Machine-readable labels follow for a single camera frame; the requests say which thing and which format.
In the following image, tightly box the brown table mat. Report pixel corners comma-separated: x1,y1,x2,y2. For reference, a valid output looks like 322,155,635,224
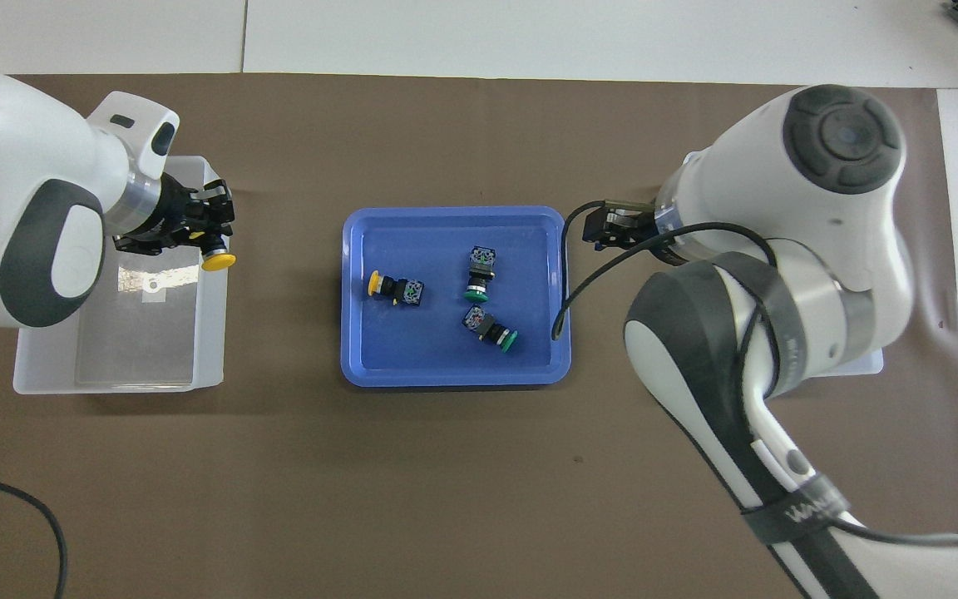
0,73,958,599

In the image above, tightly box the green push button switch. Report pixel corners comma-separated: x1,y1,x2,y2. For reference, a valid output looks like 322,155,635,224
461,245,498,303
461,305,520,350

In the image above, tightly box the blue plastic tray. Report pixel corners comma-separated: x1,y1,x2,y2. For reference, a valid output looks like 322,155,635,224
340,205,573,389

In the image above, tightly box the black cable on table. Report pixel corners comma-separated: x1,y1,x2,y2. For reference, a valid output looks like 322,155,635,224
0,469,70,599

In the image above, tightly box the translucent white plastic box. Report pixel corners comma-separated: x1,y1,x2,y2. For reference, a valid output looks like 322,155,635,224
13,155,229,395
812,348,886,380

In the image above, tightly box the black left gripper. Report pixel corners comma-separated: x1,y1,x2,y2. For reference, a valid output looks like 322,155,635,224
111,173,235,255

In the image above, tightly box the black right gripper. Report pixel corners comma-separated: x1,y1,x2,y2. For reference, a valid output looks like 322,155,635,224
582,198,663,253

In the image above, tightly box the yellow push button switch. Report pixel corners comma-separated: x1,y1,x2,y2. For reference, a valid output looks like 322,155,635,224
368,270,426,309
199,233,238,273

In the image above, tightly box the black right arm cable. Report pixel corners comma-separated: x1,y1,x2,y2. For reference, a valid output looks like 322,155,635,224
551,200,958,550

